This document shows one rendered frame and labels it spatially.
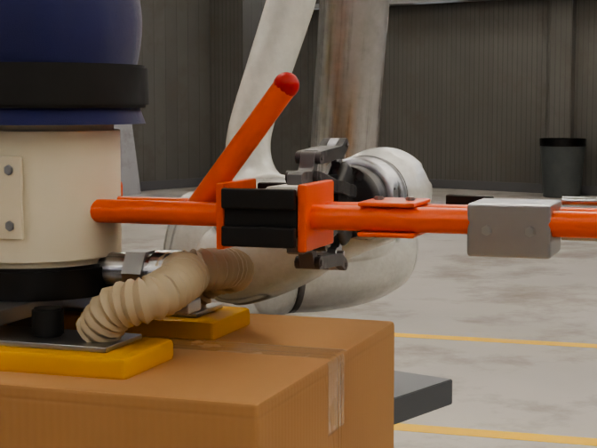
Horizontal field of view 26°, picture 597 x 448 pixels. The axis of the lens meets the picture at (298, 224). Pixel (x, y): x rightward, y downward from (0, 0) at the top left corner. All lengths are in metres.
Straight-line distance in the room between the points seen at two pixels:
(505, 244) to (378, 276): 0.88
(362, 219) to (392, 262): 0.85
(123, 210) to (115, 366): 0.17
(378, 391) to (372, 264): 0.64
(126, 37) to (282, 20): 0.42
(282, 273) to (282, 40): 0.30
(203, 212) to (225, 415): 0.23
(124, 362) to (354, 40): 0.88
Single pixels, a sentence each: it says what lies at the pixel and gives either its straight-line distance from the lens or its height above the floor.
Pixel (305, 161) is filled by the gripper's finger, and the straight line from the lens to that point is 1.20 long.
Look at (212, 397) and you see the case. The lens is 1.01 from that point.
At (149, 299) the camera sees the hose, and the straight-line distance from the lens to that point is 1.10.
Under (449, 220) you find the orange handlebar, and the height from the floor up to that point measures 1.08.
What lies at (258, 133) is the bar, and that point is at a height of 1.15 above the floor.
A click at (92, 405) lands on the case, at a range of 1.05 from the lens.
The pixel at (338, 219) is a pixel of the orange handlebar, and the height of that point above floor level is 1.07.
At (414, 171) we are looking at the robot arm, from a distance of 1.44.
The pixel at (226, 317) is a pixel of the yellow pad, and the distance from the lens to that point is 1.28.
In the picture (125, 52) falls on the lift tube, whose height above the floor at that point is 1.22.
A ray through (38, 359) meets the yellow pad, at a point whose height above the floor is 0.96.
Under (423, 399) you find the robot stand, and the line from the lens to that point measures 1.95.
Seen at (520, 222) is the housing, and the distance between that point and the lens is 1.08.
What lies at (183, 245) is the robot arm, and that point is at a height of 0.97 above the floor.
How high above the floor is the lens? 1.17
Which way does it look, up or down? 5 degrees down
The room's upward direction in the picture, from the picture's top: straight up
